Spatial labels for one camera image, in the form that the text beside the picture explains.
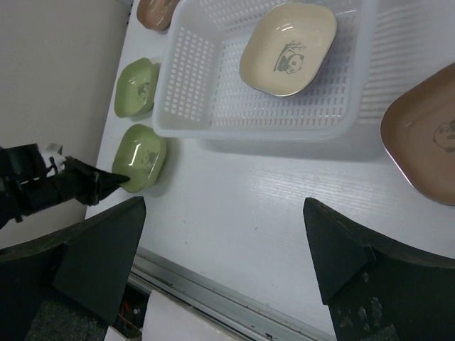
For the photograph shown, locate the aluminium frame rail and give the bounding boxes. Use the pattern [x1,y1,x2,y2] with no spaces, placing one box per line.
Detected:
[129,248,335,340]

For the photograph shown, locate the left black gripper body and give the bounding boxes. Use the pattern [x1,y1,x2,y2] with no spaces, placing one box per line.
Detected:
[1,144,77,227]

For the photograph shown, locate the white plastic perforated bin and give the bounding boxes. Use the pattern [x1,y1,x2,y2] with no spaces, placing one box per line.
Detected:
[152,1,378,142]

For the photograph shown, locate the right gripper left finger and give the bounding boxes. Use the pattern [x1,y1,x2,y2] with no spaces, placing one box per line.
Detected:
[1,196,146,340]

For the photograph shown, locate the green plate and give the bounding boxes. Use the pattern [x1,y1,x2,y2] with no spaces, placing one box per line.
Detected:
[114,58,160,118]
[112,124,167,193]

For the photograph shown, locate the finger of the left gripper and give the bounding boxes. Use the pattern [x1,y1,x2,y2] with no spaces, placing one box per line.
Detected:
[63,157,130,206]

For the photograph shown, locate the white taped cover panel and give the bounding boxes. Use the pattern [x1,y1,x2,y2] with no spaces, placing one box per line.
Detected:
[104,291,199,340]

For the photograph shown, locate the brown plate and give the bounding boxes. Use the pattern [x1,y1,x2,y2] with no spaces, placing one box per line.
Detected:
[380,64,454,206]
[136,0,179,31]

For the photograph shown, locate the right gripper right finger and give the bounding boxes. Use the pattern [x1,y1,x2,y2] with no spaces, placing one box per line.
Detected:
[303,197,454,340]

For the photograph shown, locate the beige plate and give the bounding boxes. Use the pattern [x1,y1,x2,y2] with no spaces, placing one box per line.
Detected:
[239,2,338,97]

